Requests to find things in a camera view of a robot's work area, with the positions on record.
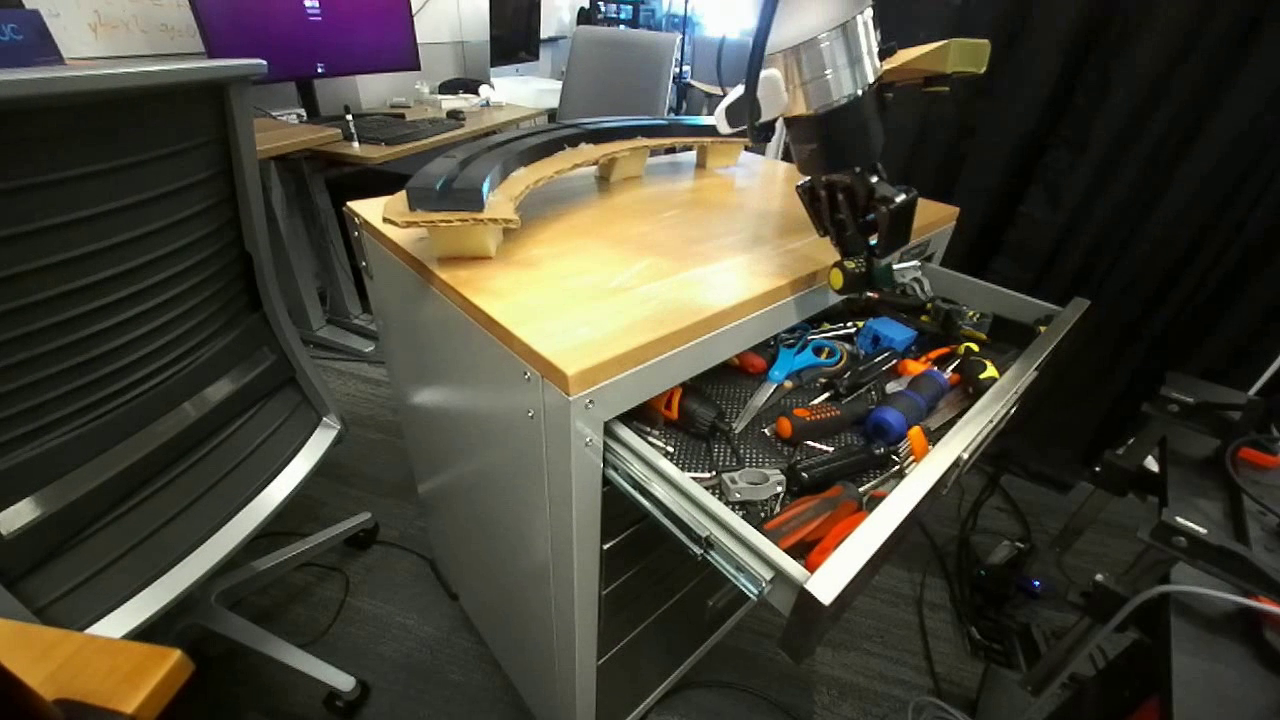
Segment purple screen monitor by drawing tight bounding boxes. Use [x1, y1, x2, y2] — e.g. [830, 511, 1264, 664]
[188, 0, 421, 78]

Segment black mesh office chair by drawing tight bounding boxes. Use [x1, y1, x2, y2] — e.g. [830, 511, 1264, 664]
[0, 58, 378, 710]

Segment small black yellow object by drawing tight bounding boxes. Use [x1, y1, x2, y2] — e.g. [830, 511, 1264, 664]
[830, 258, 880, 297]

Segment blue handled scissors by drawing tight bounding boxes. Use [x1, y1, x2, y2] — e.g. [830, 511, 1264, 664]
[733, 334, 843, 430]

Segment long wooden back desk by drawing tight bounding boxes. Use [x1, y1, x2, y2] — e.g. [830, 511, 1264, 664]
[253, 102, 544, 168]

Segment black keyboard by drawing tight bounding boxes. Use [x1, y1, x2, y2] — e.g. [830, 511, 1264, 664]
[318, 112, 464, 144]

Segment blue box in drawer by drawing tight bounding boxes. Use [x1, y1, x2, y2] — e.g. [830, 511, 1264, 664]
[857, 316, 917, 357]

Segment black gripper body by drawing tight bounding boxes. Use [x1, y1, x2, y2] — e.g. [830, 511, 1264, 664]
[796, 168, 917, 272]

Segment grey tool drawer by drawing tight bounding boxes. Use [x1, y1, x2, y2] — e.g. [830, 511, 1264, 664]
[604, 258, 1090, 608]

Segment curved wooden track model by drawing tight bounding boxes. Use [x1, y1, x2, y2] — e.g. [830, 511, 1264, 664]
[385, 116, 743, 258]

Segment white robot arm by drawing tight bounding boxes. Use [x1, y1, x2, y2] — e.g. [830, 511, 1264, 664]
[712, 0, 994, 282]

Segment grey cabinet with wood top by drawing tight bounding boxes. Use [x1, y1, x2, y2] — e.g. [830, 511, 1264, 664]
[350, 154, 938, 720]

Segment orange handled screwdriver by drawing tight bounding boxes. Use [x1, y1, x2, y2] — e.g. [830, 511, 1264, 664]
[765, 484, 867, 572]

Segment blue handled screwdriver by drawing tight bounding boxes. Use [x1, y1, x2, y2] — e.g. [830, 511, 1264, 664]
[864, 369, 951, 444]

